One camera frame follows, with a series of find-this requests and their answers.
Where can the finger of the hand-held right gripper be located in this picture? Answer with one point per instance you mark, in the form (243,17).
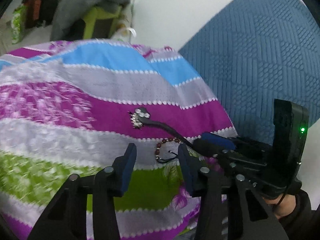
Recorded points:
(207,148)
(217,140)

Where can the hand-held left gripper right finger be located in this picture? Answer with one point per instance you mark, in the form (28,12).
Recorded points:
(187,172)

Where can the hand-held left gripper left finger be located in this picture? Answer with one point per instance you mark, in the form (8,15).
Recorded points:
(127,170)

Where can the black hair stick silver ornament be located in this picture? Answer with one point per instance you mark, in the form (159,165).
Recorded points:
(165,127)

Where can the person's right forearm dark sleeve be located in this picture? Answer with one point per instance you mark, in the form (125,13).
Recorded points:
(302,220)

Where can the person's right hand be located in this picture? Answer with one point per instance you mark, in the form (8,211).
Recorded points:
(285,205)

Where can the colourful striped floral blanket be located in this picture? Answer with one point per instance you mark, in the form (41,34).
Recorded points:
(100,92)

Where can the blue textured sofa cushion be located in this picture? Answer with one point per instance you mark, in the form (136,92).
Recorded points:
(250,55)

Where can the green plastic stool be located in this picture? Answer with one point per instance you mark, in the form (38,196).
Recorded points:
(100,20)

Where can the green patterned bag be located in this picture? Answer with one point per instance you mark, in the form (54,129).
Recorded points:
(17,25)

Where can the dark red suitcase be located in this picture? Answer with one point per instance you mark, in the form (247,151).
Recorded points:
(32,10)

